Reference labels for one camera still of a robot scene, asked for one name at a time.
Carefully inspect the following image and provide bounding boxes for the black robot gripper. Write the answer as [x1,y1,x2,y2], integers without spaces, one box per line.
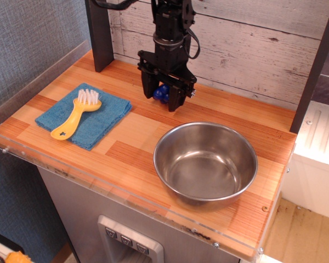
[138,41,197,112]

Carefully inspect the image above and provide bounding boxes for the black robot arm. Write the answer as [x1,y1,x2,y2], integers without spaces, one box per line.
[138,1,200,112]

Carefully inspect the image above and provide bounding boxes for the blue toy grape bunch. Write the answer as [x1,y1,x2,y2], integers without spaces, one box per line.
[152,84,169,104]

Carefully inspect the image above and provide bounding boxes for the dark right upright post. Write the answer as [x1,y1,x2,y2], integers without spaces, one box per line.
[290,19,329,134]

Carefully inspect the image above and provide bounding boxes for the blue folded cloth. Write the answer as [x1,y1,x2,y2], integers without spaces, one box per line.
[35,83,132,151]

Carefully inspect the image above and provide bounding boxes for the yellow scrub brush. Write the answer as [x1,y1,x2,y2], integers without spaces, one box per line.
[50,89,102,141]

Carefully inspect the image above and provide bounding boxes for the clear acrylic edge guard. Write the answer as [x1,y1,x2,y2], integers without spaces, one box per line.
[0,126,296,262]

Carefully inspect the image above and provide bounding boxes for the stainless steel bowl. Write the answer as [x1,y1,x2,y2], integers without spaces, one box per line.
[153,122,258,210]

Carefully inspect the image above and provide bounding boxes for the silver toy dispenser panel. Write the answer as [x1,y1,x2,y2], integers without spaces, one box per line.
[98,215,165,262]

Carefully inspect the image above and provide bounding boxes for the yellow object bottom left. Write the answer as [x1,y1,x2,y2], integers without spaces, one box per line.
[5,251,32,263]

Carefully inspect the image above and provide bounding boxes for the grey toy cabinet front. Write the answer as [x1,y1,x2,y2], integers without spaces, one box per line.
[39,168,239,262]

